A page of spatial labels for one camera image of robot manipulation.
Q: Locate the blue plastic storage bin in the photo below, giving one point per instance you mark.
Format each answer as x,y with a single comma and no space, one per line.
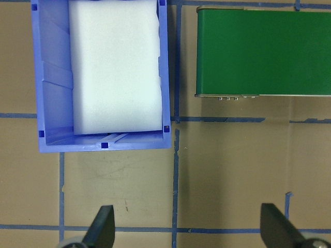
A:
54,103

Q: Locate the white foam insert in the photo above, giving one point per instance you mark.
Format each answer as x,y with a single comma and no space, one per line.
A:
116,64

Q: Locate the green conveyor belt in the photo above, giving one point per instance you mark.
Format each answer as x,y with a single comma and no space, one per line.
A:
258,51

